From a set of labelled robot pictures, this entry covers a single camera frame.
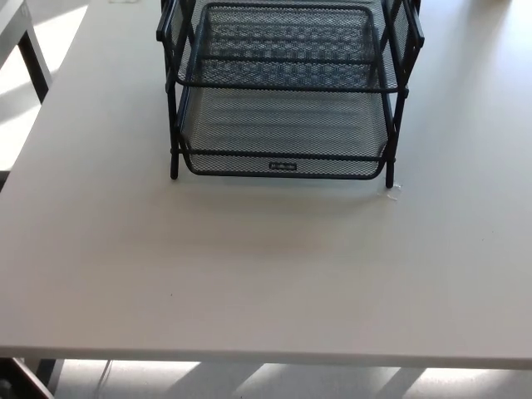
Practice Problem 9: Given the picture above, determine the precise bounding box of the black mesh sliding tray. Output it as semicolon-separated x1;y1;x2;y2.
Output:
176;2;403;95

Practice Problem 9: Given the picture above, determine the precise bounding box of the black mesh tray with label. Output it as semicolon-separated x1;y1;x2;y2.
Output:
176;85;396;180

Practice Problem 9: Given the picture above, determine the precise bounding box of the dark brown wooden furniture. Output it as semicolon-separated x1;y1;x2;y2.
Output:
0;356;56;399

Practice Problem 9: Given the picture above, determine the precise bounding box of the black wire tray rack frame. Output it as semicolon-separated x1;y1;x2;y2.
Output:
155;0;426;190

